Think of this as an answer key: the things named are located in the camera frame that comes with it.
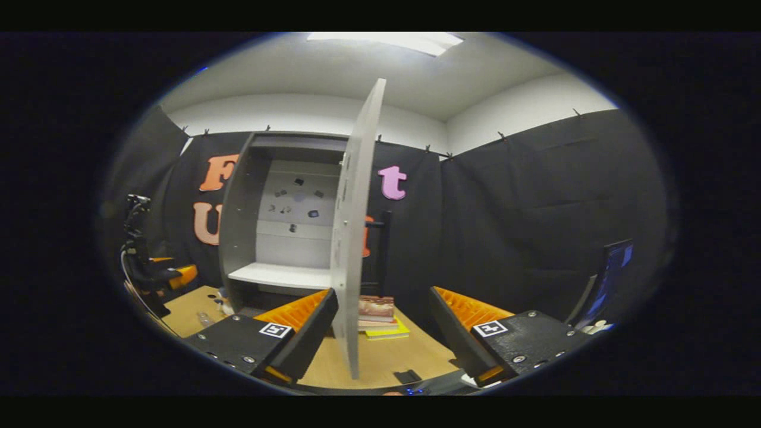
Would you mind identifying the yellow book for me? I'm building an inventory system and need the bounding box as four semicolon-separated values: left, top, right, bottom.
364;318;411;341

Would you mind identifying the white cable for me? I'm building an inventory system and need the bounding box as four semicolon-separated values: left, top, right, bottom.
121;250;143;305

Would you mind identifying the white cabinet door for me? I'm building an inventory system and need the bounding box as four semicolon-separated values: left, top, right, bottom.
330;77;387;381

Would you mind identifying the wide ceiling panel light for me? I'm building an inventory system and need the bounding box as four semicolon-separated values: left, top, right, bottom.
306;32;464;58

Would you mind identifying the grey cabinet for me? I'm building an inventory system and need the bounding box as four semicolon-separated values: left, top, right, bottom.
218;131;357;314

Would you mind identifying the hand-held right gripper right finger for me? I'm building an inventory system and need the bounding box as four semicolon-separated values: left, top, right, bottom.
428;285;592;387

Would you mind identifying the black backdrop cloth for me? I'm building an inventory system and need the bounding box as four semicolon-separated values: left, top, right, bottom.
101;104;672;357

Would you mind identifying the black cabinet door handle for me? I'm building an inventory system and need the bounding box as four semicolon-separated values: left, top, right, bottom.
364;211;393;296

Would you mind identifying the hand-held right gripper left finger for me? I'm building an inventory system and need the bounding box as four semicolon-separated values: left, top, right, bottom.
184;288;339;384

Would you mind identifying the patterned brown book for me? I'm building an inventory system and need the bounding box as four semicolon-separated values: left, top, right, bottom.
359;295;395;319

